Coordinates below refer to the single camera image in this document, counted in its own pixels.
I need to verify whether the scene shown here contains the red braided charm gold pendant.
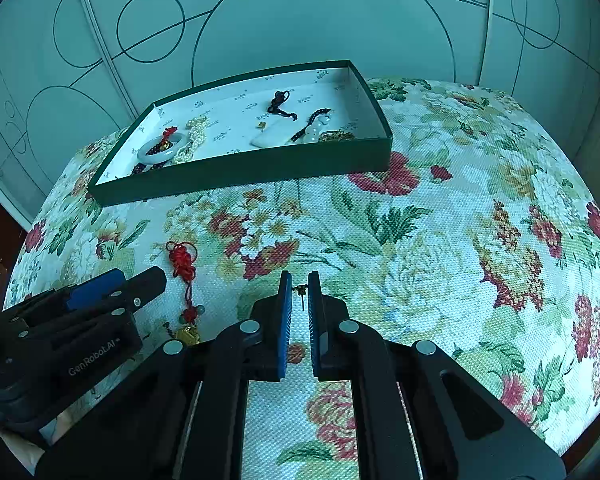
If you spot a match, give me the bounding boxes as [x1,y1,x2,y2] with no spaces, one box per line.
[157,126,181,153]

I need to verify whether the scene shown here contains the red flower-knot charm gold pendant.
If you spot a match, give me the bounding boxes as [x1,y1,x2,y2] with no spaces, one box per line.
[165,241,204,346]

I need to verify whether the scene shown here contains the frosted glass wardrobe doors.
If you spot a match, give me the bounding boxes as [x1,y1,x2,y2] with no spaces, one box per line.
[0,0,600,241]

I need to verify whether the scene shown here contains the black pendant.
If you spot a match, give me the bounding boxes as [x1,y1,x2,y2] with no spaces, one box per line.
[266,90,299,122]

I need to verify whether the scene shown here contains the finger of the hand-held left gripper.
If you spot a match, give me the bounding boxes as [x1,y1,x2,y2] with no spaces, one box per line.
[14,266,168,345]
[0,268,127,328]

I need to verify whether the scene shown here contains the dark red bead bracelet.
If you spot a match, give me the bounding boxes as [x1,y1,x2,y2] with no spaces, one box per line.
[130,142,178,176]

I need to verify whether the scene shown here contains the brown wooden cabinet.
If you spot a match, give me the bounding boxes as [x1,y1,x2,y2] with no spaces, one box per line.
[0,195,28,306]

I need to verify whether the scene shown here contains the white jade plaque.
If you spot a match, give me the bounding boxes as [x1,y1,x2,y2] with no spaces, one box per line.
[250,127,287,149]

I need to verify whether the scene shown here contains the black bead necklace jade gourd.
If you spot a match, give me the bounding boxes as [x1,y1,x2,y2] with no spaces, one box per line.
[286,107,333,146]

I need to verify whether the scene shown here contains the pale jade bangle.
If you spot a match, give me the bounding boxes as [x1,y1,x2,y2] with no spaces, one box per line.
[137,132,187,165]

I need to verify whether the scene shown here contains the floral woven table cloth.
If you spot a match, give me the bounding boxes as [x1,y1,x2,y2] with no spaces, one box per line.
[2,77,600,480]

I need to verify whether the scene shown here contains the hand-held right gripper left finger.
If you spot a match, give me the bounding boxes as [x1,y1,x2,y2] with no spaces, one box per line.
[35,270,295,480]

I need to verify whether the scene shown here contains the green cardboard box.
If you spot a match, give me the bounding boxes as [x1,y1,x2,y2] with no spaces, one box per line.
[87,59,394,207]

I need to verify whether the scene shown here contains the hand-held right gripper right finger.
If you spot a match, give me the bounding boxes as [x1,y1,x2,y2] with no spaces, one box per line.
[307,270,567,480]

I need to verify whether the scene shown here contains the cream pearl necklace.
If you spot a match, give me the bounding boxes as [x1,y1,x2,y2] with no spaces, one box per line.
[171,115,211,165]

